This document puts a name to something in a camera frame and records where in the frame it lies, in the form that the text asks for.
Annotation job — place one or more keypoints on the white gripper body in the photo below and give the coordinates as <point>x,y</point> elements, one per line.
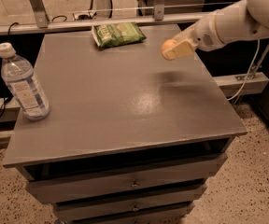
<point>204,36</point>

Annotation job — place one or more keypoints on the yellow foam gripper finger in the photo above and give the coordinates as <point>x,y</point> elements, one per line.
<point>186,34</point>
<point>181,49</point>

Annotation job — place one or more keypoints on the orange fruit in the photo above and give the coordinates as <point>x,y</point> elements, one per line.
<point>167,45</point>

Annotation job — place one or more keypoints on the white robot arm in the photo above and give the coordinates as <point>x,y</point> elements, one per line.
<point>245,20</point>

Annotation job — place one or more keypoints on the green jalapeno chip bag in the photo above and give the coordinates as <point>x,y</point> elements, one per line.
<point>117,34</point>

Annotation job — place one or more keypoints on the white power strip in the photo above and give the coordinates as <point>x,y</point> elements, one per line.
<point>83,16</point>

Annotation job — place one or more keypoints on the grey drawer cabinet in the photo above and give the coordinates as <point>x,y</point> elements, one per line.
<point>130,137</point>

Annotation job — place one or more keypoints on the clear plastic water bottle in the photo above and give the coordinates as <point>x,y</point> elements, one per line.
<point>20,78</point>

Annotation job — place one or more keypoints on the grey metal rail frame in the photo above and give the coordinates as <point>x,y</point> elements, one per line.
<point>32,17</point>

